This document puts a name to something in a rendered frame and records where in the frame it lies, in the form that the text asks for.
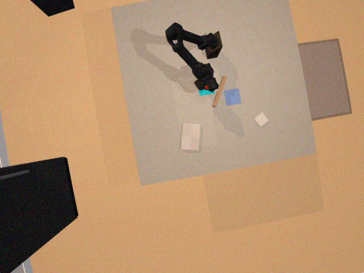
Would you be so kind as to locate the beige rectangular block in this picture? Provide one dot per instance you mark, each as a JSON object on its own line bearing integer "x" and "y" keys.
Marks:
{"x": 190, "y": 136}

